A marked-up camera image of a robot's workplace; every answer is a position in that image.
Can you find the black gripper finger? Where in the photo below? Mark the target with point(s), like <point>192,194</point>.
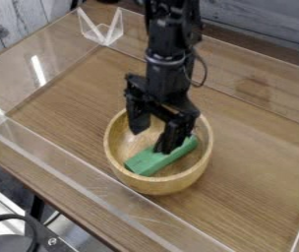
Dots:
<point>177,130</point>
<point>138,114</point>

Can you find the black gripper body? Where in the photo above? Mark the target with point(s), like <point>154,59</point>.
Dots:
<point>164,87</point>

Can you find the green rectangular block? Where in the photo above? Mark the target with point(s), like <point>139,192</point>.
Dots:
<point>147,162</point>

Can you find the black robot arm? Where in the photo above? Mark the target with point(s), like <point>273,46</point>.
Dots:
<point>173,22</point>

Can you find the brown wooden bowl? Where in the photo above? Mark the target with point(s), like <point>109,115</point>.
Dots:
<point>177,176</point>

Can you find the black table leg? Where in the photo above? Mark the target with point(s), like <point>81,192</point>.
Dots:
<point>38,208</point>

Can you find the clear acrylic corner bracket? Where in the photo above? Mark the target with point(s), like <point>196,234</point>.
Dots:
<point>102,33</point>

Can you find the clear acrylic tray wall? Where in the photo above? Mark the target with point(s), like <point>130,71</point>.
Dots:
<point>62,87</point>

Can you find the grey metal bracket with screw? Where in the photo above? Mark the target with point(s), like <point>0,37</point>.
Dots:
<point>47,240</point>

